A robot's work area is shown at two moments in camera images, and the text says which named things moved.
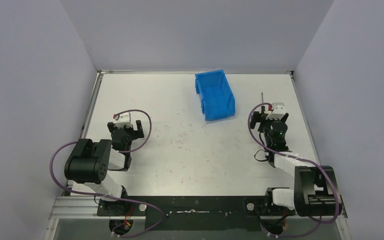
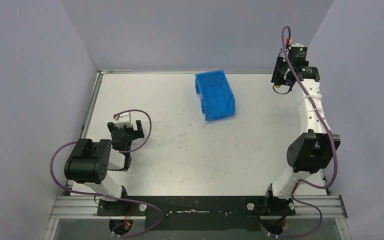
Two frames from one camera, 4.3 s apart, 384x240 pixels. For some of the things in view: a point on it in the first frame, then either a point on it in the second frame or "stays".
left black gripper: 125,129 stays
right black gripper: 257,118 → 277,78
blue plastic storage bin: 213,90 stays
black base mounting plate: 195,213 stays
